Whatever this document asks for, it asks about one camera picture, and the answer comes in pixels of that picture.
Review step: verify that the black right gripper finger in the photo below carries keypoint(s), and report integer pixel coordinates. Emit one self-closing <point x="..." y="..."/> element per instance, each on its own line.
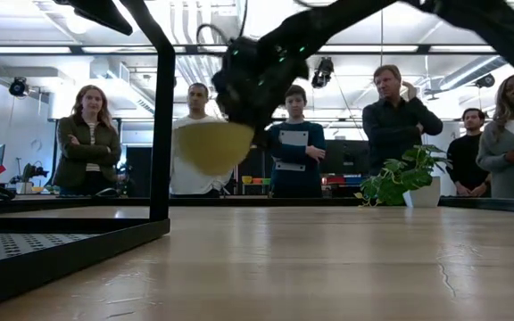
<point x="261" y="136"/>

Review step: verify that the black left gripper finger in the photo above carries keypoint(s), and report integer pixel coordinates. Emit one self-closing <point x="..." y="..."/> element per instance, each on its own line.
<point x="101" y="13"/>

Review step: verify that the yellow leaf-patterned ceramic bowl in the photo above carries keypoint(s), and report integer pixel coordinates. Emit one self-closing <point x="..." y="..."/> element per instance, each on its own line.
<point x="212" y="149"/>

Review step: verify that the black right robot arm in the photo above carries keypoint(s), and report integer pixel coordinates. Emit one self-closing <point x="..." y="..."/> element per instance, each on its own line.
<point x="328" y="22"/>

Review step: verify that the yellow bin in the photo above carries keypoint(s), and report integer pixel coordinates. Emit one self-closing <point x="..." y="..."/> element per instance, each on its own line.
<point x="246" y="179"/>

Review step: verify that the person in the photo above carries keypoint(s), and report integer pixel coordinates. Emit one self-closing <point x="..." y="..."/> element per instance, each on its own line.
<point x="462" y="156"/>
<point x="507" y="178"/>
<point x="297" y="178"/>
<point x="78" y="156"/>
<point x="185" y="178"/>
<point x="391" y="134"/>

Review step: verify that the black screen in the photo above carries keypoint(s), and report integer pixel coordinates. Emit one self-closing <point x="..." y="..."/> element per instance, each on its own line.
<point x="344" y="156"/>

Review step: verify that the red bin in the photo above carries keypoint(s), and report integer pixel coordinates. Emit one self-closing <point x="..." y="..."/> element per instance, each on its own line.
<point x="335" y="180"/>

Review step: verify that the blue bin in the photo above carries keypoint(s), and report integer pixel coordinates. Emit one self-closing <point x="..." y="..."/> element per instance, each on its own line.
<point x="354" y="180"/>

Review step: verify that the black cabinet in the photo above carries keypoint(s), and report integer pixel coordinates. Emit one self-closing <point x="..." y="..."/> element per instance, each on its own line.
<point x="138" y="174"/>

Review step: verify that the green potted plant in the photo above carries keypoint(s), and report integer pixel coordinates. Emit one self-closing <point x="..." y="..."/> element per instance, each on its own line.
<point x="395" y="178"/>

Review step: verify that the dark background machine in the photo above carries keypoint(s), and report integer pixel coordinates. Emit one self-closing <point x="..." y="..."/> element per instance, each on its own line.
<point x="31" y="171"/>

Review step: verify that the black ceiling camera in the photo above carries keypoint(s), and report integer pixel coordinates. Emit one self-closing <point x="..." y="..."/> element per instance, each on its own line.
<point x="485" y="80"/>
<point x="18" y="87"/>
<point x="323" y="73"/>

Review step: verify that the black aluminium table frame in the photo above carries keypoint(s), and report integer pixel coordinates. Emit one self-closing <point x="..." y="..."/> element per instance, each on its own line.
<point x="306" y="201"/>

